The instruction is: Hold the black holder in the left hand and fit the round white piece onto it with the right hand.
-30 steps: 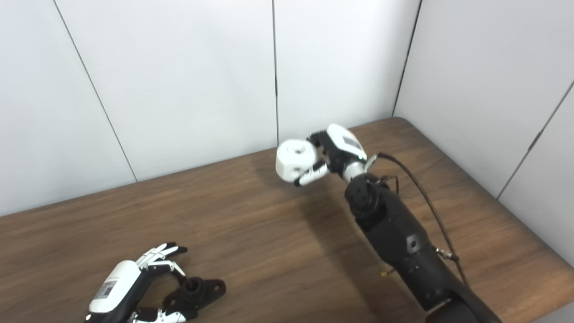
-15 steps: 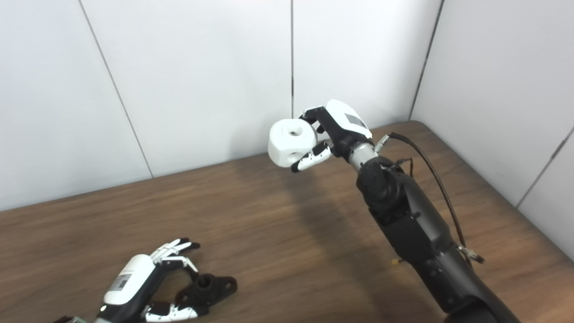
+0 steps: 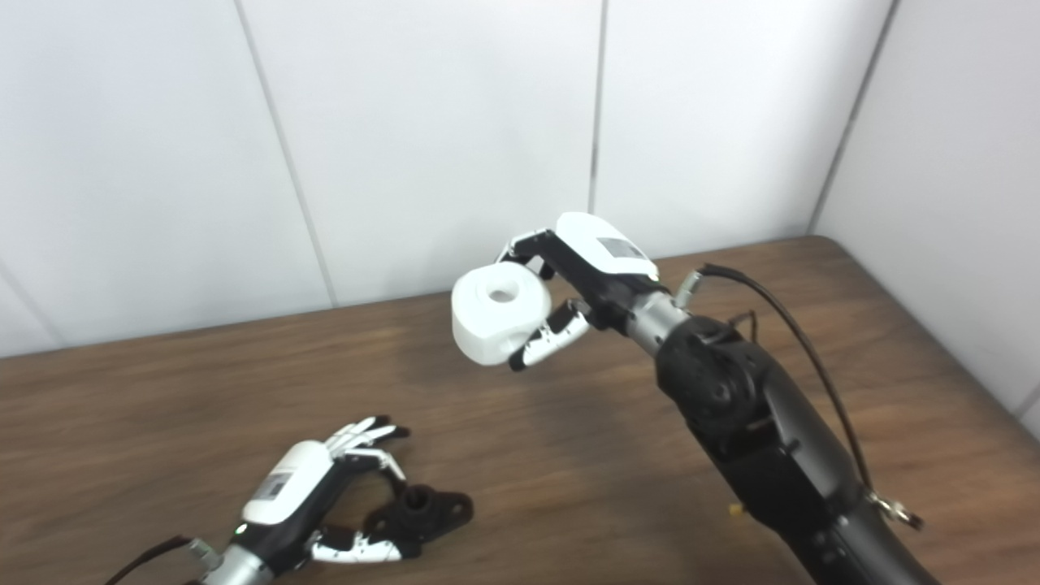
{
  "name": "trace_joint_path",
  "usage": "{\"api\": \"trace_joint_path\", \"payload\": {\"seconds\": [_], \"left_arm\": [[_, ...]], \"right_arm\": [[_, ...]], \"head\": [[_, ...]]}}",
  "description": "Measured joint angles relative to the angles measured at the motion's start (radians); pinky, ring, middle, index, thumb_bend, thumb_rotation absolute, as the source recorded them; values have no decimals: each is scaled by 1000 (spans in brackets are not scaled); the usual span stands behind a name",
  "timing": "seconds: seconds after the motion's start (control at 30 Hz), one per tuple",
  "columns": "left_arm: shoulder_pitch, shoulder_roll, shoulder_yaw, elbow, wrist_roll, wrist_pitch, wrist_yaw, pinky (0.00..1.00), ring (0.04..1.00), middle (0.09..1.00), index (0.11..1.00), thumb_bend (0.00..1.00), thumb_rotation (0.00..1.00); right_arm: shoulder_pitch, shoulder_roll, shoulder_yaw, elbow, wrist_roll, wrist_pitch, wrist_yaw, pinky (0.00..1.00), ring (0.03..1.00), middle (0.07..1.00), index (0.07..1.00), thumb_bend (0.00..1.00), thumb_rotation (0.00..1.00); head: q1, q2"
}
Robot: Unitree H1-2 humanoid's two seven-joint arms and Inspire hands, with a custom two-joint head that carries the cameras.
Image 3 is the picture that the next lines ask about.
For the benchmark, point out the white and black right hand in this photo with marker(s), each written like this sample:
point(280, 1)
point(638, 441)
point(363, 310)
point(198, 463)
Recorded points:
point(605, 260)

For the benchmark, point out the white and black left hand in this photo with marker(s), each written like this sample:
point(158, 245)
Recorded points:
point(288, 487)

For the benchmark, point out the round white plastic piece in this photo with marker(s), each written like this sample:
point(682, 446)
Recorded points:
point(487, 325)

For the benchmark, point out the black flanged holder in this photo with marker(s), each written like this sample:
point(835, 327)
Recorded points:
point(426, 512)

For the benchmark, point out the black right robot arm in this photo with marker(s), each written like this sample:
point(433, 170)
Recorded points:
point(756, 431)

